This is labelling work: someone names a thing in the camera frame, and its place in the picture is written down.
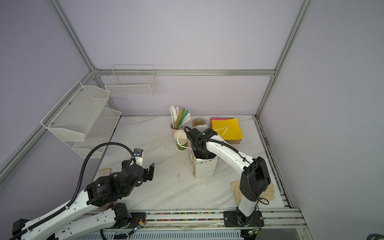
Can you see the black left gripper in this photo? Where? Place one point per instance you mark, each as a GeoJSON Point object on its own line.
{"type": "Point", "coordinates": [150, 174]}

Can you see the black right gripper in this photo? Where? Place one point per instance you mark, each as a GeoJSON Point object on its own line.
{"type": "Point", "coordinates": [209, 156]}

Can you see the stack of green paper cups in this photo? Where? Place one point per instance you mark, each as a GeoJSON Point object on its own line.
{"type": "Point", "coordinates": [181, 140]}

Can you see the white paper gift bag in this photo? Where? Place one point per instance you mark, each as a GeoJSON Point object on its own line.
{"type": "Point", "coordinates": [201, 168]}

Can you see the yellow paper napkin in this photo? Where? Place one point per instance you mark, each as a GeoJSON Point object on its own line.
{"type": "Point", "coordinates": [228, 129]}

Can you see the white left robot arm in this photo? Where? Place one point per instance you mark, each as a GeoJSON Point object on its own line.
{"type": "Point", "coordinates": [97, 207]}

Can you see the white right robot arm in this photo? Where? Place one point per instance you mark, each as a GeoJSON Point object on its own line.
{"type": "Point", "coordinates": [255, 177]}

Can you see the brown pulp cup carrier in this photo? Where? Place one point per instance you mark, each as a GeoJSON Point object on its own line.
{"type": "Point", "coordinates": [198, 122]}

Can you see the bundle of wrapped straws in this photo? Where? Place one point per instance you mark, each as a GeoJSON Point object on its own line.
{"type": "Point", "coordinates": [179, 117]}

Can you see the small beige cloth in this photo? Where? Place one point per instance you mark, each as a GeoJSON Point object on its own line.
{"type": "Point", "coordinates": [104, 172]}

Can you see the brown cardboard napkin box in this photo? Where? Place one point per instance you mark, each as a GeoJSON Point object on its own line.
{"type": "Point", "coordinates": [234, 141]}

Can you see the white mesh two-tier shelf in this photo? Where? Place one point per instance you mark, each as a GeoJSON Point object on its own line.
{"type": "Point", "coordinates": [82, 120]}

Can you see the beige work glove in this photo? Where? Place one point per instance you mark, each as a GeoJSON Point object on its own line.
{"type": "Point", "coordinates": [267, 196]}

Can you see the white wire basket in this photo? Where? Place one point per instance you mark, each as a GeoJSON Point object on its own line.
{"type": "Point", "coordinates": [131, 81]}

